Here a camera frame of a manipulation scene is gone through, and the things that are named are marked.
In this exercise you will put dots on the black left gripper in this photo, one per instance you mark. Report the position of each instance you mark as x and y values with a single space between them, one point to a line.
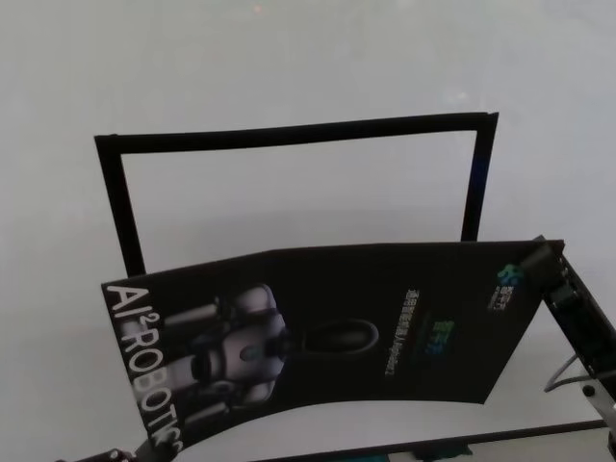
106 456

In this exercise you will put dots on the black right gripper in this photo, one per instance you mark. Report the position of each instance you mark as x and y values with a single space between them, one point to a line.
582 327

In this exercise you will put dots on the black robot print poster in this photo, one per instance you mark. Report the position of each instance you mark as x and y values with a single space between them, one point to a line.
385 289

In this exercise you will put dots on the black tape frame outline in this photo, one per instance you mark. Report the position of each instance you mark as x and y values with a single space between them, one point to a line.
289 136

